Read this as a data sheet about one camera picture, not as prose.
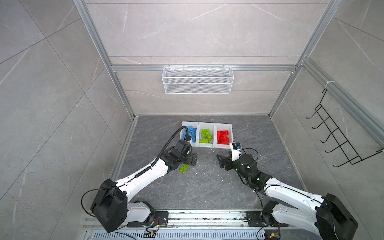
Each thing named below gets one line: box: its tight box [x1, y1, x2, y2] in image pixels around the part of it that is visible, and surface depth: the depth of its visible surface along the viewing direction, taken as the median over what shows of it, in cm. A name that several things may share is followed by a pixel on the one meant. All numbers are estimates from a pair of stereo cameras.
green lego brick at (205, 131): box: [201, 129, 211, 135], surface depth 110 cm
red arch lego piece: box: [217, 130, 230, 145], surface depth 103 cm
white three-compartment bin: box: [179, 121, 234, 149], surface depth 103 cm
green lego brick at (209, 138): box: [206, 135, 213, 144], surface depth 106 cm
